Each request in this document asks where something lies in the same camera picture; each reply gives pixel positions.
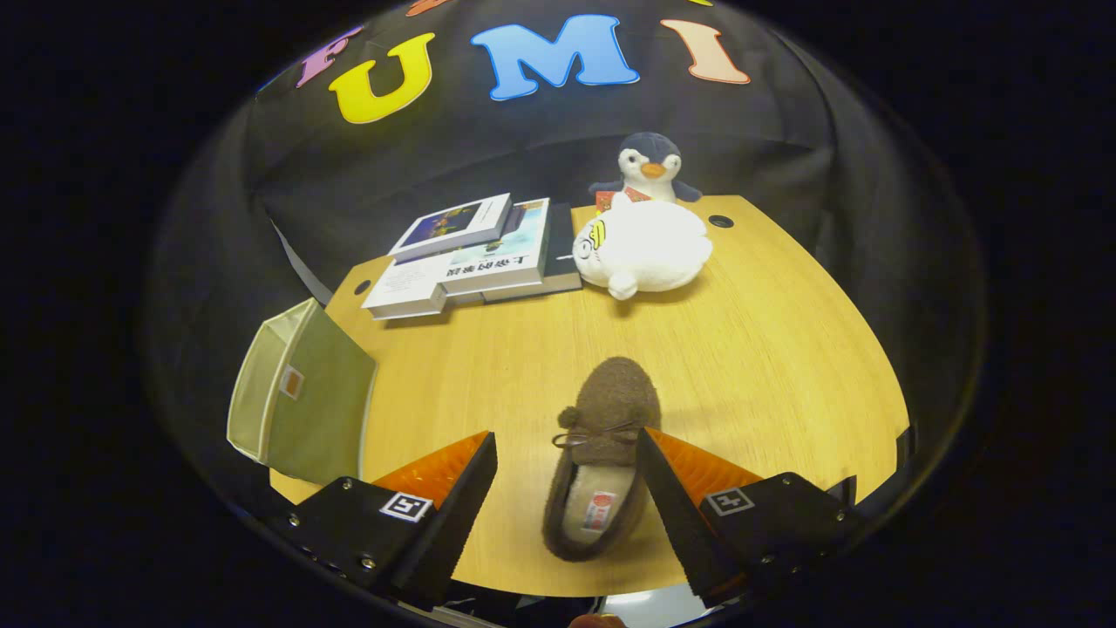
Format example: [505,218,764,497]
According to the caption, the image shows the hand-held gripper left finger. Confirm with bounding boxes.
[266,431,500,611]

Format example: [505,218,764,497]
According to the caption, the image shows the penguin plush toy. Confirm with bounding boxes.
[589,132,704,207]

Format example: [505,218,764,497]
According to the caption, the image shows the book with pale sky cover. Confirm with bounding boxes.
[440,197,552,296]

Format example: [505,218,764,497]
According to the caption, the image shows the black book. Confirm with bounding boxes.
[482,202,583,304]

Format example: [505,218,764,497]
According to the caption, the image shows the white book blue photo cover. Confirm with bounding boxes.
[387,193,514,263]

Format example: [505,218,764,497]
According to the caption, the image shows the brown fuzzy shoe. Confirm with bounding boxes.
[541,356,663,563]

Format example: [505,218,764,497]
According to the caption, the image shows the white plush toy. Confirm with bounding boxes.
[572,192,714,302]

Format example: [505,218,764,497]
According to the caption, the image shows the white text-covered book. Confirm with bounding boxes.
[361,255,450,321]

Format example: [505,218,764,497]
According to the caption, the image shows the green fabric storage box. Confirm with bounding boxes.
[226,297,378,487]

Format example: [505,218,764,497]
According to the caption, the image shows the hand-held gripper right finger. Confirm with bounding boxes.
[635,427,866,611]

